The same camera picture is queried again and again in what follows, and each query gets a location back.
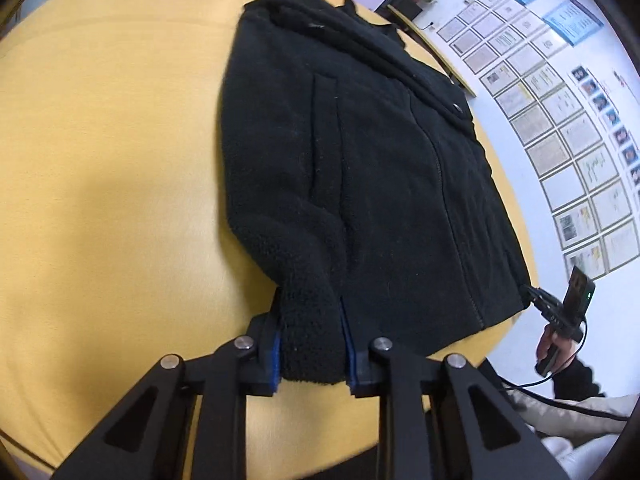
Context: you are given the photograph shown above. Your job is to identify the wooden counter ledge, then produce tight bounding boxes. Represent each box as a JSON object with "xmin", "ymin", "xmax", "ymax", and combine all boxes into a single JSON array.
[{"xmin": 386, "ymin": 4, "xmax": 479, "ymax": 98}]

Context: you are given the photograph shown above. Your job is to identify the person's beige jacket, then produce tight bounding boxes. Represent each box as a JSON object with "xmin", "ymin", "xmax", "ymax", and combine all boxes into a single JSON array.
[{"xmin": 505, "ymin": 387, "xmax": 640, "ymax": 453}]

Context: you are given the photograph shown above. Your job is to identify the black fleece jacket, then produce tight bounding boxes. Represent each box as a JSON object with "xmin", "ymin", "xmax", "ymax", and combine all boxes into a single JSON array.
[{"xmin": 216, "ymin": 0, "xmax": 532, "ymax": 387}]

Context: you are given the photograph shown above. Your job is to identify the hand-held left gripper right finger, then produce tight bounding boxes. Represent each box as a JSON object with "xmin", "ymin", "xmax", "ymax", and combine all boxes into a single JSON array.
[{"xmin": 339, "ymin": 299, "xmax": 571, "ymax": 480}]

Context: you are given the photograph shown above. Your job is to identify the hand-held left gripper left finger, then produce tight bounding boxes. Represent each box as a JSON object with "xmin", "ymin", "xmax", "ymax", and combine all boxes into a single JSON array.
[{"xmin": 50, "ymin": 287, "xmax": 284, "ymax": 480}]

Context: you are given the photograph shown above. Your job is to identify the person's white pants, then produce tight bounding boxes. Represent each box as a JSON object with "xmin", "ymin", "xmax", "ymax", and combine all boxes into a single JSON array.
[{"xmin": 541, "ymin": 432, "xmax": 628, "ymax": 478}]

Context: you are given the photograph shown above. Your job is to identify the wall of framed certificates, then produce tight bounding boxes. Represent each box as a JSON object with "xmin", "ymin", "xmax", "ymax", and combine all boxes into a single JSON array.
[{"xmin": 436, "ymin": 0, "xmax": 636, "ymax": 282}]

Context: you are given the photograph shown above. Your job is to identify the row of portrait photos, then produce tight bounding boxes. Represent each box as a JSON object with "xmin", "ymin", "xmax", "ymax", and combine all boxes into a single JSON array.
[{"xmin": 570, "ymin": 64, "xmax": 640, "ymax": 201}]

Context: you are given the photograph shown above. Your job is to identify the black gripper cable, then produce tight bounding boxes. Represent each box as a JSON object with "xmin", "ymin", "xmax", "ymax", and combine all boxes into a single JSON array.
[{"xmin": 497, "ymin": 321, "xmax": 589, "ymax": 392}]

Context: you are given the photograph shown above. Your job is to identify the person's right forearm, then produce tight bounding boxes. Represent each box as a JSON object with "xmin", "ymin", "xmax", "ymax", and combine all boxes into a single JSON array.
[{"xmin": 550, "ymin": 357, "xmax": 607, "ymax": 402}]

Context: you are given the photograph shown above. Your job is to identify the person's right hand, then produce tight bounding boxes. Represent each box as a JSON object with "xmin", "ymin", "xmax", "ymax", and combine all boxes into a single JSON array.
[{"xmin": 536, "ymin": 329, "xmax": 578, "ymax": 368}]

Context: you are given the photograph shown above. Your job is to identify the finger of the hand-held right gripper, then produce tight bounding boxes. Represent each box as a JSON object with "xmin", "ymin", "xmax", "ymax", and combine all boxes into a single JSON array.
[
  {"xmin": 520, "ymin": 285, "xmax": 557, "ymax": 308},
  {"xmin": 536, "ymin": 302, "xmax": 568, "ymax": 328}
]

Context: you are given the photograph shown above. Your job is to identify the large blue wall poster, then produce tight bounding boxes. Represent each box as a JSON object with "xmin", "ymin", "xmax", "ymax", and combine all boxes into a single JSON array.
[{"xmin": 542, "ymin": 0, "xmax": 606, "ymax": 47}]

